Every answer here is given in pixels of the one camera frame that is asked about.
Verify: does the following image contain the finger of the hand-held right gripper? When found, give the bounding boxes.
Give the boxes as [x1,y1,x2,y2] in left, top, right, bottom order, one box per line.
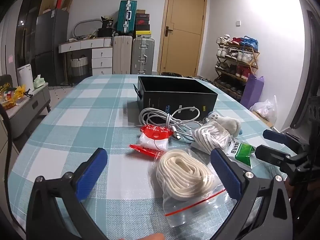
[254,145,311,175]
[263,129,305,151]

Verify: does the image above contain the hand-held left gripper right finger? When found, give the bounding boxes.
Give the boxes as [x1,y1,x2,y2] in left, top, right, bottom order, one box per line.
[210,148,293,240]

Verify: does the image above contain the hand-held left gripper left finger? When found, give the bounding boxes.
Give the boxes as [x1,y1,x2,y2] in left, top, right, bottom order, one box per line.
[26,148,108,240]

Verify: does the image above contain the green and white sachet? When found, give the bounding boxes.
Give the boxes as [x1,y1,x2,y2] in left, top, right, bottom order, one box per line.
[224,140,256,168]

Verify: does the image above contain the white rope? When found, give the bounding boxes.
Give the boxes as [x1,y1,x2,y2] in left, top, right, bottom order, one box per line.
[192,120,235,155]

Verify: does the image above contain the cream rope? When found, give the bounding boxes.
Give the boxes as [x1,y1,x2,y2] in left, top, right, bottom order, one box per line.
[149,148,232,228]

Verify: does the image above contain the white plush keychain toy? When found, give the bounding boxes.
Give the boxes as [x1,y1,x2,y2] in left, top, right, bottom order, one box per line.
[200,111,243,138]

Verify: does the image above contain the red and white glue packet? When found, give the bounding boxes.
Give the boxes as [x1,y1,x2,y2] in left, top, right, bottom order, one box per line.
[129,124,171,158]

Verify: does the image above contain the black cardboard box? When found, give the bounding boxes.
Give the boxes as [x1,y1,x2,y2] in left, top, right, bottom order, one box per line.
[134,76,218,123]

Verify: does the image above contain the person's left hand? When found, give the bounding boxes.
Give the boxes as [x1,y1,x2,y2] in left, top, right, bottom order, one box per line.
[120,232,166,240]

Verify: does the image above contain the white plastic bag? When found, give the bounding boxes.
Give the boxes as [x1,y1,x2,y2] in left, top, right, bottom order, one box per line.
[249,95,278,128]

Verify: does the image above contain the purple bag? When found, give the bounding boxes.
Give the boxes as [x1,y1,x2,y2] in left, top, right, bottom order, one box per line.
[240,73,265,110]

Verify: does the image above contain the wooden shoe rack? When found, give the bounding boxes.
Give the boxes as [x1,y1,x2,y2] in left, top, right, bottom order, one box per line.
[214,35,261,101]

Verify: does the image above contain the grey sideboard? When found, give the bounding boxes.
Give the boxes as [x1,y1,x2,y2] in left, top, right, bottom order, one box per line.
[3,82,52,139]

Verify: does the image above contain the collection of assorted shoes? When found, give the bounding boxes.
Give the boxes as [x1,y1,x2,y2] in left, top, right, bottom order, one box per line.
[215,34,254,97]

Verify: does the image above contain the blue bag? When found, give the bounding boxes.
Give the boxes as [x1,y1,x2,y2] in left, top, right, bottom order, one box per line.
[243,36,259,51]

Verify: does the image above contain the pale green tissue pack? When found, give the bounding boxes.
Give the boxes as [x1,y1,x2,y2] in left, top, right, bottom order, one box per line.
[33,74,47,89]

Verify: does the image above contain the white laundry basket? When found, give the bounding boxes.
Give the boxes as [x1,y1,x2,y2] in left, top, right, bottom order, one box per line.
[70,56,89,77]

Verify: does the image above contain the yellow packaged goods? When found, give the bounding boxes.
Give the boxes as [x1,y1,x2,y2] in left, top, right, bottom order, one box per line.
[0,83,26,109]

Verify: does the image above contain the white drawer desk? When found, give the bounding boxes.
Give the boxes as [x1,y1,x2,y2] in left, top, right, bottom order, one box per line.
[58,38,114,76]

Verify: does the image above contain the white air purifier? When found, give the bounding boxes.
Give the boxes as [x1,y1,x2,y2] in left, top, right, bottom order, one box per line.
[17,64,33,88]

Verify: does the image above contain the beige suitcase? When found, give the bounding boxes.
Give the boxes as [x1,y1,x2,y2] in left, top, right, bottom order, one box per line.
[112,35,133,75]

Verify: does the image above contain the silver suitcase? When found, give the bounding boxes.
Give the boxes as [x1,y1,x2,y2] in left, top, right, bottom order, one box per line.
[130,37,156,75]

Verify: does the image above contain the grey refrigerator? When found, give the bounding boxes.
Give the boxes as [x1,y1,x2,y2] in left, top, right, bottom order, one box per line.
[34,8,70,86]

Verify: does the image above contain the wooden door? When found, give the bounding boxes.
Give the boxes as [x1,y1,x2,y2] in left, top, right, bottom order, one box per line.
[157,0,209,77]

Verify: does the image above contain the oval mirror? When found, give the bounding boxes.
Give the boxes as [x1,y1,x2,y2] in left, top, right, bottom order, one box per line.
[73,18,103,38]

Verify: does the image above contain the black paper bag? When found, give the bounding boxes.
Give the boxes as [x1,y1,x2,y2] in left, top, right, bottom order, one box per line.
[101,16,115,30]

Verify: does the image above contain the teal suitcase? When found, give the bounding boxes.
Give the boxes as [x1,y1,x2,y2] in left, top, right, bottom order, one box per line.
[117,0,139,36]

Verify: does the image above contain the small cardboard box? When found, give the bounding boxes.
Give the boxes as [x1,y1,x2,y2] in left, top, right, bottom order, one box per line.
[61,0,74,12]

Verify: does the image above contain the white charging cable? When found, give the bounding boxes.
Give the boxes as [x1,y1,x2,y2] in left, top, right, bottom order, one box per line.
[139,107,198,143]

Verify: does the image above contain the black cable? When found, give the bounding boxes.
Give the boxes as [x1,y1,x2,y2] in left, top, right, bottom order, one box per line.
[0,103,26,233]

